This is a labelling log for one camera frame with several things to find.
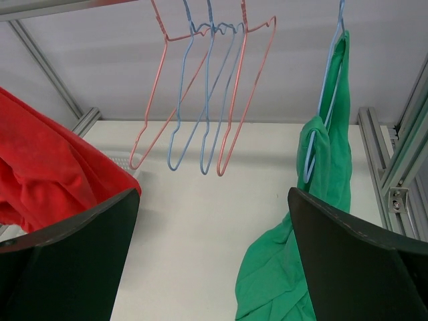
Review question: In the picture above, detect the blue hanger with grey top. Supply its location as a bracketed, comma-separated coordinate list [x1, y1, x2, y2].
[167, 1, 234, 171]

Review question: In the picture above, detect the green tank top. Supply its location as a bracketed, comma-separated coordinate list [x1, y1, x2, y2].
[235, 31, 352, 320]

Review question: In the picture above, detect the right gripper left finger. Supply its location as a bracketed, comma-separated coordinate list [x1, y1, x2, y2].
[1, 189, 140, 320]

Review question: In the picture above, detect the empty blue wire hanger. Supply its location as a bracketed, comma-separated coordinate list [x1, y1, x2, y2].
[302, 0, 347, 184]

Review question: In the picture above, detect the red tank top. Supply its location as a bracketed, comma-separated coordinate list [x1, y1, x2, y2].
[1, 89, 142, 233]

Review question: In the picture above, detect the white plastic basket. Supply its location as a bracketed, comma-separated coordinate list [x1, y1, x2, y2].
[102, 150, 141, 180]

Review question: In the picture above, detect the pink wire hanger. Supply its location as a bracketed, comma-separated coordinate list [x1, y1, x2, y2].
[129, 0, 209, 169]

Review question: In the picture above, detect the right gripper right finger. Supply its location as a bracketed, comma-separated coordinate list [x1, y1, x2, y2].
[288, 188, 427, 320]

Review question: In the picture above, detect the pink hanger with green top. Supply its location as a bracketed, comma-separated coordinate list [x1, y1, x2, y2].
[216, 0, 277, 177]

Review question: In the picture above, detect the blue hanger with black top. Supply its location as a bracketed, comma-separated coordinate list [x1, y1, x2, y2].
[199, 1, 243, 175]

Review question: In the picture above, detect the aluminium hanging rail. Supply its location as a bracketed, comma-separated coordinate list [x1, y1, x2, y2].
[1, 0, 130, 22]

